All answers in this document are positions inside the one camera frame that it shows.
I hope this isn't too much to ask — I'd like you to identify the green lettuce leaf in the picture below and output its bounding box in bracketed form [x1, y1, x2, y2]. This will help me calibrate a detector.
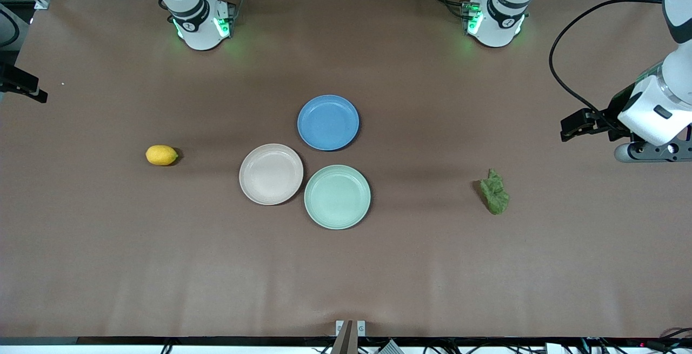
[480, 168, 510, 216]

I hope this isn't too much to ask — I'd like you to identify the yellow lemon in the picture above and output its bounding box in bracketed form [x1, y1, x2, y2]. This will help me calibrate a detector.
[145, 145, 179, 166]

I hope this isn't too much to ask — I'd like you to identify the blue plate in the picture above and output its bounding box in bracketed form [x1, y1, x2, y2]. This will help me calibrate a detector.
[297, 95, 360, 151]

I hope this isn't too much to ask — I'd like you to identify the pale green plate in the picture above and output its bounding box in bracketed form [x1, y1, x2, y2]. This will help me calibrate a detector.
[304, 165, 371, 230]

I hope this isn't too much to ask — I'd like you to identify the beige plate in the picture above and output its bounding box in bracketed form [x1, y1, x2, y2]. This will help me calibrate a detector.
[239, 143, 304, 206]

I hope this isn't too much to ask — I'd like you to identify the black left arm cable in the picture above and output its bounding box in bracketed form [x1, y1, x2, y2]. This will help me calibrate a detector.
[549, 0, 663, 129]

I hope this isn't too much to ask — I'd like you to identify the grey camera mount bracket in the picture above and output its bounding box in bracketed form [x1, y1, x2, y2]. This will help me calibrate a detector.
[331, 319, 366, 354]

